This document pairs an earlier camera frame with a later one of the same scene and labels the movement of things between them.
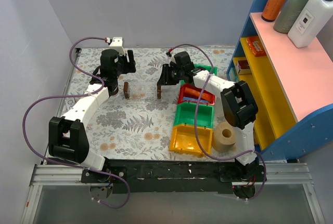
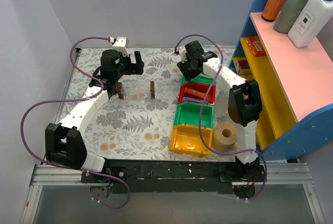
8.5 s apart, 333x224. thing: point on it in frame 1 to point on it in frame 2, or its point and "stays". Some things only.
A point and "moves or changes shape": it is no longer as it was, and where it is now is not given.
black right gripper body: [166, 74] to [187, 68]
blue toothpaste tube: [189, 99] stays
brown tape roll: [223, 137] stays
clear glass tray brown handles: [144, 90] moves or changes shape
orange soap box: [256, 45] stays
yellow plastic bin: [183, 137] stays
